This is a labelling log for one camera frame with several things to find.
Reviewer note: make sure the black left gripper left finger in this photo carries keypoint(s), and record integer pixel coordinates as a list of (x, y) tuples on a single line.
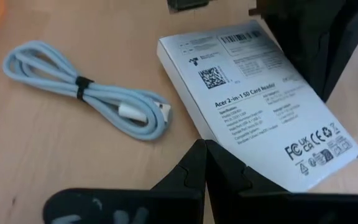
[(188, 174)]

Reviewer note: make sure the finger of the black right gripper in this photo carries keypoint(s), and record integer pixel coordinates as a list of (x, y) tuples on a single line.
[(315, 46), (188, 4)]

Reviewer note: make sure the white green acer box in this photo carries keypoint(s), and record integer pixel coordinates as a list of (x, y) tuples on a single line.
[(244, 109)]

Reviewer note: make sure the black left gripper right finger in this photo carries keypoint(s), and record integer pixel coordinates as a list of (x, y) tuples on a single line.
[(228, 180)]

